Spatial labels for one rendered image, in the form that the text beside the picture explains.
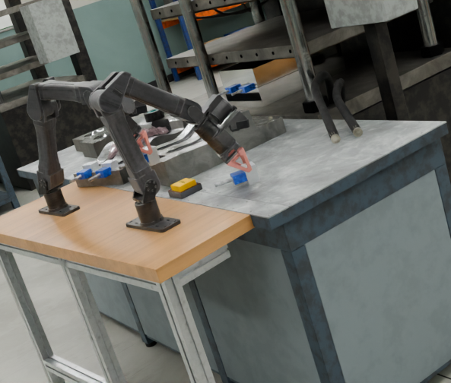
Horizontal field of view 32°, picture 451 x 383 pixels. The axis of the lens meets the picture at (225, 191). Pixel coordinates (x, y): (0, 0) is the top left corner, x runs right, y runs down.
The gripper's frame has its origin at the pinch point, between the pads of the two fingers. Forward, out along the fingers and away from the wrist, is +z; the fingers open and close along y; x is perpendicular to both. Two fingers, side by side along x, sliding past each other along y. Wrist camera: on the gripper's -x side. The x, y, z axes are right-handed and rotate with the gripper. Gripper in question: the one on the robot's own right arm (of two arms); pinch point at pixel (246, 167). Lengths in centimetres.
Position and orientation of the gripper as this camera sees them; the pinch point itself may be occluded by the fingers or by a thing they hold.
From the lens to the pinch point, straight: 237.5
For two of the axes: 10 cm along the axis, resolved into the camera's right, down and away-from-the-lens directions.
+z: 7.0, 6.4, 3.0
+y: -2.0, -2.3, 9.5
